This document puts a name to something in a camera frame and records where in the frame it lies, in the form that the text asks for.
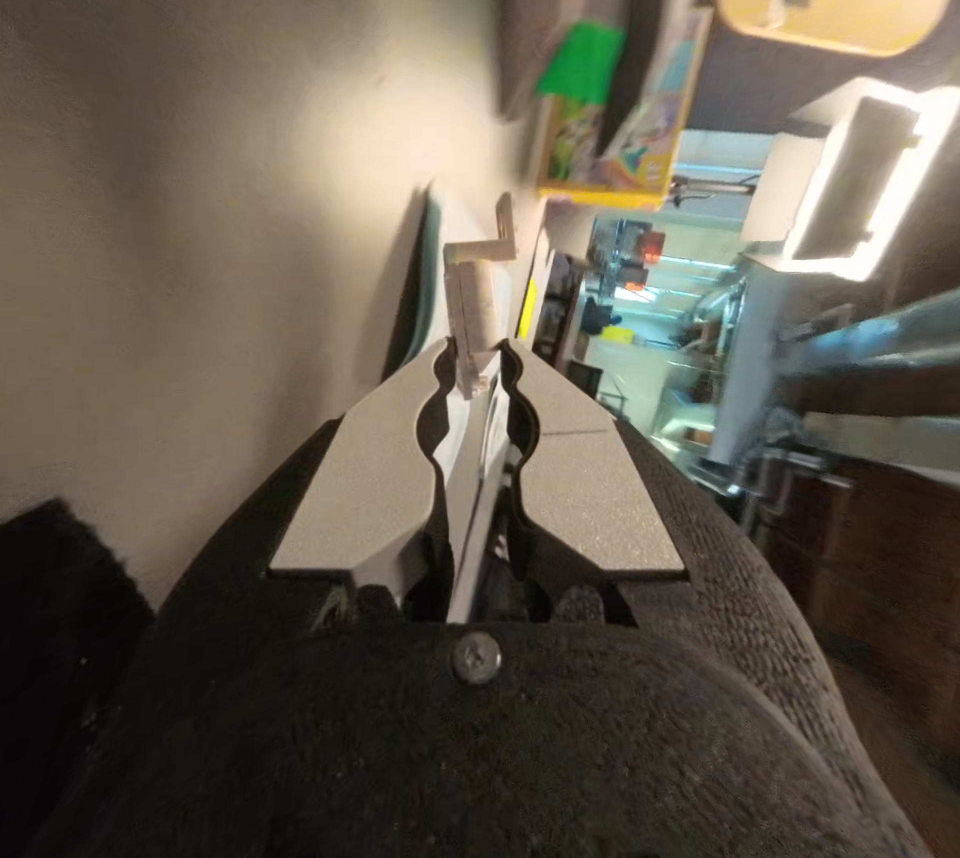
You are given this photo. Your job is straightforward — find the black light stand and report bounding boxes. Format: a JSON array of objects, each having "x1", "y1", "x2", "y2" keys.
[{"x1": 669, "y1": 174, "x2": 764, "y2": 208}]

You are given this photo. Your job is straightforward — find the metal storage shelf rack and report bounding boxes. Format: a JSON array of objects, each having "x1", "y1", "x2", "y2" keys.
[{"x1": 591, "y1": 219, "x2": 670, "y2": 291}]

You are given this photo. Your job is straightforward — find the silver corrugated air duct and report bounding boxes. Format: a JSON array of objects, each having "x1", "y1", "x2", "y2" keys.
[
  {"x1": 798, "y1": 410, "x2": 960, "y2": 471},
  {"x1": 780, "y1": 287, "x2": 960, "y2": 381}
]

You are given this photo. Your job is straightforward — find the white lego brick model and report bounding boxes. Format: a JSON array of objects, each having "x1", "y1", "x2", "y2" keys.
[{"x1": 442, "y1": 192, "x2": 521, "y2": 400}]

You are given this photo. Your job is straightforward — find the green plastic bin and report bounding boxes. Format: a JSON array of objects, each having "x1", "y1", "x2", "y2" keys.
[{"x1": 534, "y1": 22, "x2": 628, "y2": 107}]

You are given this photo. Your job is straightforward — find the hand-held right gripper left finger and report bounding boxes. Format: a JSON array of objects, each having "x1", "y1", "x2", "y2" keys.
[{"x1": 268, "y1": 338, "x2": 459, "y2": 609}]

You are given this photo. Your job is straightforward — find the yellow lego set box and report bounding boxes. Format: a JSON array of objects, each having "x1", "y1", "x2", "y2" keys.
[{"x1": 534, "y1": 7, "x2": 715, "y2": 212}]

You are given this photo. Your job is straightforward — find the white studio light panel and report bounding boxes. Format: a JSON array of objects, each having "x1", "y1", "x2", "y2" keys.
[{"x1": 741, "y1": 77, "x2": 960, "y2": 283}]

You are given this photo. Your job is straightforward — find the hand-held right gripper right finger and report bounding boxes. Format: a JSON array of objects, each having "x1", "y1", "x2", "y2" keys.
[{"x1": 497, "y1": 339, "x2": 689, "y2": 606}]

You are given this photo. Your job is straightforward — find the open instruction booklet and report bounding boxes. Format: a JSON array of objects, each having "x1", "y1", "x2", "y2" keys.
[{"x1": 384, "y1": 182, "x2": 543, "y2": 624}]

